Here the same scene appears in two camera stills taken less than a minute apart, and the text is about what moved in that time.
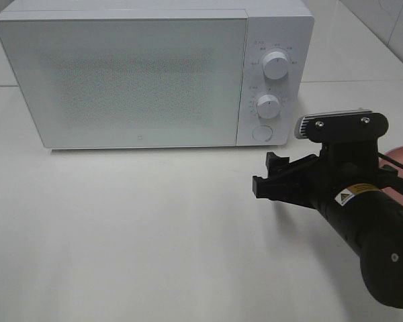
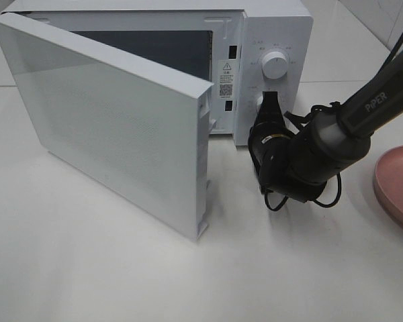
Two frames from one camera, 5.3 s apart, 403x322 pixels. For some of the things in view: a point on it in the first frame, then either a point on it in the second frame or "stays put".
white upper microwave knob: [275, 66] stays put
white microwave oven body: [160, 74] stays put
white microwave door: [126, 79] → [138, 135]
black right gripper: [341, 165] → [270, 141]
